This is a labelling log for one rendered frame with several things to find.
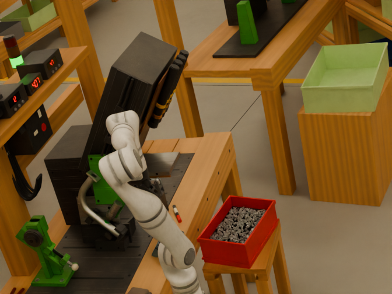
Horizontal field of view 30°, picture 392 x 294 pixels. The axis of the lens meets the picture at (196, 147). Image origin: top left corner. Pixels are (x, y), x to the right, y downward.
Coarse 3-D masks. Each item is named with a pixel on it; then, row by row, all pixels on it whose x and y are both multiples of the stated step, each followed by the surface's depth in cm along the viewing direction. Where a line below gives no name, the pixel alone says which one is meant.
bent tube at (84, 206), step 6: (90, 174) 291; (96, 174) 294; (90, 180) 292; (96, 180) 290; (84, 186) 293; (84, 192) 294; (78, 198) 296; (84, 198) 295; (84, 204) 296; (84, 210) 296; (90, 210) 296; (90, 216) 296; (96, 216) 296; (102, 222) 295; (108, 228) 295; (114, 228) 295; (114, 234) 295
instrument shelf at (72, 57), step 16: (64, 48) 332; (80, 48) 327; (64, 64) 313; (16, 80) 308; (48, 80) 300; (32, 96) 288; (48, 96) 294; (16, 112) 277; (32, 112) 282; (0, 128) 266; (16, 128) 271; (0, 144) 260
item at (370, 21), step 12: (348, 0) 559; (360, 0) 551; (372, 0) 532; (384, 0) 502; (348, 12) 554; (360, 12) 535; (372, 12) 524; (384, 12) 508; (348, 24) 572; (360, 24) 620; (372, 24) 518; (384, 24) 504; (324, 36) 635; (360, 36) 579; (372, 36) 582; (384, 36) 584
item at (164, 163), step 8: (168, 152) 312; (176, 152) 310; (152, 160) 308; (160, 160) 307; (168, 160) 305; (176, 160) 306; (152, 168) 303; (160, 168) 301; (168, 168) 300; (152, 176) 301; (160, 176) 300; (168, 176) 299
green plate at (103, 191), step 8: (96, 160) 292; (96, 168) 293; (96, 184) 295; (104, 184) 294; (96, 192) 296; (104, 192) 295; (112, 192) 294; (96, 200) 297; (104, 200) 296; (112, 200) 295
